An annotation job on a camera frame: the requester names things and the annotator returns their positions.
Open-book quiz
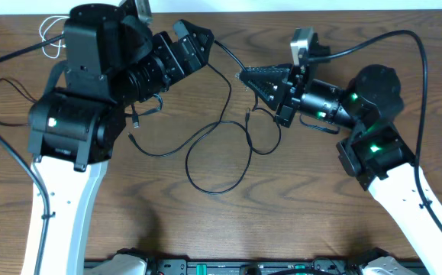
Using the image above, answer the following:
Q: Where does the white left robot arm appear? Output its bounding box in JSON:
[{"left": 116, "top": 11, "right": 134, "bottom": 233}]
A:
[{"left": 22, "top": 1, "right": 215, "bottom": 274}]

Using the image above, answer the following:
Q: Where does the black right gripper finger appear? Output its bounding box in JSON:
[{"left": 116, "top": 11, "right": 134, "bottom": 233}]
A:
[
  {"left": 239, "top": 63, "right": 292, "bottom": 82},
  {"left": 240, "top": 74, "right": 289, "bottom": 111}
]

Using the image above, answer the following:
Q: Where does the long black usb cable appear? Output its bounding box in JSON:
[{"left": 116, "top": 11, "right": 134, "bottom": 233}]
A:
[{"left": 127, "top": 40, "right": 282, "bottom": 196}]

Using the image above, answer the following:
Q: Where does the short black usb cable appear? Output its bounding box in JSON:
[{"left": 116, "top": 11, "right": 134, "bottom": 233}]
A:
[{"left": 0, "top": 77, "right": 141, "bottom": 129}]

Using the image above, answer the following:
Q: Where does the white usb cable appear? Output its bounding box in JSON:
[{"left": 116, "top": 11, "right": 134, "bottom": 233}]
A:
[{"left": 38, "top": 15, "right": 71, "bottom": 60}]

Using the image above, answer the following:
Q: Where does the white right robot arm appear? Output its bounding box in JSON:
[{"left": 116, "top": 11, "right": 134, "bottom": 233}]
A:
[{"left": 239, "top": 28, "right": 442, "bottom": 274}]

